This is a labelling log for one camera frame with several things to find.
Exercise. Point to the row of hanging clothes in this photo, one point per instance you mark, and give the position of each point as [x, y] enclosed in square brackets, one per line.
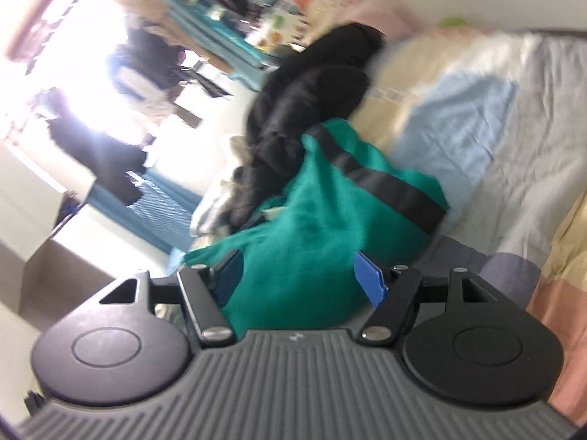
[91, 146]

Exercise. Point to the white wardrobe cabinet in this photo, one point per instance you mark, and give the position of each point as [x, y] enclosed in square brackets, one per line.
[27, 220]

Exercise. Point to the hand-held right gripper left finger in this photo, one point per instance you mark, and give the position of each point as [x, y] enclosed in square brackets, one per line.
[229, 279]

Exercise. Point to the black puffer jacket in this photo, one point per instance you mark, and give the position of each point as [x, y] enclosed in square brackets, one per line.
[312, 87]

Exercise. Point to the light blue ribbed cloth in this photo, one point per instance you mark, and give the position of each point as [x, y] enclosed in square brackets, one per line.
[165, 220]

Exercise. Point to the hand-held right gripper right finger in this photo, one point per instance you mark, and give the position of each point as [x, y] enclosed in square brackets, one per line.
[369, 279]

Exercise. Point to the blue curtain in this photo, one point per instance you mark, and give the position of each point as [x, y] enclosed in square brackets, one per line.
[110, 201]

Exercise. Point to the white and grey fleece garment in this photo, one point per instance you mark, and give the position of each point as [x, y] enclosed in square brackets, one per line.
[211, 206]

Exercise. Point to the patchwork quilt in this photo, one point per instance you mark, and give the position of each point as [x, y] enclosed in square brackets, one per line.
[504, 169]

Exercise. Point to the polka dot bag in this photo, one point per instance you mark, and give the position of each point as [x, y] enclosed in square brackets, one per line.
[284, 25]

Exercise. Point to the green sweatshirt with pale print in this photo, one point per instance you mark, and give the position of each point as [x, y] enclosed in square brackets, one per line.
[312, 247]

